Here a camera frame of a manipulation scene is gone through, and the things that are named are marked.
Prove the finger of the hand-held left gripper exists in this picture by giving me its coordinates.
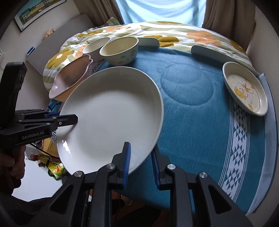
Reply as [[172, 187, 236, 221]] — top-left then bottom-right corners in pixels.
[[15, 114, 78, 132], [18, 110, 61, 119]]

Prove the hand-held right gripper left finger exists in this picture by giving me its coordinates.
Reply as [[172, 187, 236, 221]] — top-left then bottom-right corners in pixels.
[[28, 142, 131, 227]]

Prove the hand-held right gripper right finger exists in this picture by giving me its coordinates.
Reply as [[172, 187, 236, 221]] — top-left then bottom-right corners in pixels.
[[151, 145, 254, 227]]

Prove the pink bowl with handles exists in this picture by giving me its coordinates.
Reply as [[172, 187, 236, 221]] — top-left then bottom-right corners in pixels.
[[48, 54, 94, 103]]

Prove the large white plate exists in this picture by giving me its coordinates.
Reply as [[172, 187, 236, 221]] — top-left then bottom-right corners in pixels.
[[56, 67, 164, 175]]

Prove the cream bowl with duck print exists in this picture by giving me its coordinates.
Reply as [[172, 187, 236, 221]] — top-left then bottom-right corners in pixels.
[[99, 36, 139, 66]]

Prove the cream plate with duck print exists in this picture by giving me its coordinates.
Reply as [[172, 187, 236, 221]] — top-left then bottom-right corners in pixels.
[[222, 62, 268, 116]]

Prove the person's left hand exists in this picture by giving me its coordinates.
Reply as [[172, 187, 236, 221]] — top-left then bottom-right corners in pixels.
[[0, 144, 27, 190]]

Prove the yellow snack packet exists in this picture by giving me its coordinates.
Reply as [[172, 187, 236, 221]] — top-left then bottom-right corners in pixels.
[[47, 162, 67, 180]]

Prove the blue patterned table cloth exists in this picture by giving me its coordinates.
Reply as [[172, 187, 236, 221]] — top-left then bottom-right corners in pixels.
[[47, 47, 275, 215]]

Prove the white cabinet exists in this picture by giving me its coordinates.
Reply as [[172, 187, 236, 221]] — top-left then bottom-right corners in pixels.
[[26, 13, 95, 77]]

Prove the small cream bowl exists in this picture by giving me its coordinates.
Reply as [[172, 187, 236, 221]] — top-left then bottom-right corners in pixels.
[[82, 37, 111, 55]]

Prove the floral pillow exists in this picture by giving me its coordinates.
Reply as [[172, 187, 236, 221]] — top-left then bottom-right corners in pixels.
[[106, 16, 123, 26]]

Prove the beige curtain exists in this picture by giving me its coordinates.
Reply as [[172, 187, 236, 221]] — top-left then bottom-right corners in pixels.
[[73, 0, 125, 28], [202, 0, 256, 51]]

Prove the floral quilt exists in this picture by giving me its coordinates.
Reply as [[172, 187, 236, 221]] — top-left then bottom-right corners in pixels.
[[42, 16, 253, 92]]

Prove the light blue sheer curtain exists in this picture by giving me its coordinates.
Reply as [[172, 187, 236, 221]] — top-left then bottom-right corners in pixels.
[[115, 0, 206, 27]]

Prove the thin black cable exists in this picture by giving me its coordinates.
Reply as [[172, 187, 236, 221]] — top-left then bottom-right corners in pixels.
[[31, 142, 60, 158]]

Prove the framed wall picture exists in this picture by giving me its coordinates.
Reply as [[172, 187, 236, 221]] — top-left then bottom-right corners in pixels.
[[13, 0, 67, 33]]

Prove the long grey-blue rail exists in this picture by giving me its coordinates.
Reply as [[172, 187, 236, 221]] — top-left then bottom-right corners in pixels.
[[191, 45, 261, 76]]

